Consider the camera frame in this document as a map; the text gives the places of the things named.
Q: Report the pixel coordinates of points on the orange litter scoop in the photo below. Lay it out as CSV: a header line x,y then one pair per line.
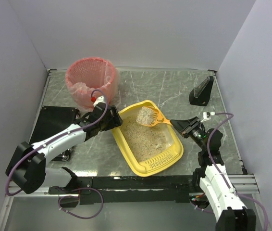
x,y
150,116

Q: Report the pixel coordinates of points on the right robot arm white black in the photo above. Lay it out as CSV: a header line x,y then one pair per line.
x,y
230,212

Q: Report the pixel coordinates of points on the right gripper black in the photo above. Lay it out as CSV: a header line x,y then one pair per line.
x,y
189,128

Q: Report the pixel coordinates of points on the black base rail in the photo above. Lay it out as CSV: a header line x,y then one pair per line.
x,y
180,188

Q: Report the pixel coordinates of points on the yellow litter box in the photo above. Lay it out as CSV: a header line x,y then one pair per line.
x,y
148,151

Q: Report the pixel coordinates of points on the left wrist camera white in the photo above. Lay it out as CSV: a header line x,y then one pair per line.
x,y
100,99

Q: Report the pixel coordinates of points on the pink lined waste basket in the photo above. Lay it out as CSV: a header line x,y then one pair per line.
x,y
88,74

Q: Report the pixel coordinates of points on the black triangular scoop holder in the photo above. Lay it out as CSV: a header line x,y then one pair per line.
x,y
200,95

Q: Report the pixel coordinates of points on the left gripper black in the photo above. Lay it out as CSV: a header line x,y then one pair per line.
x,y
113,115

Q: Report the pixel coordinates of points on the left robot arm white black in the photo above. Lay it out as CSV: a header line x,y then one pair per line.
x,y
27,167

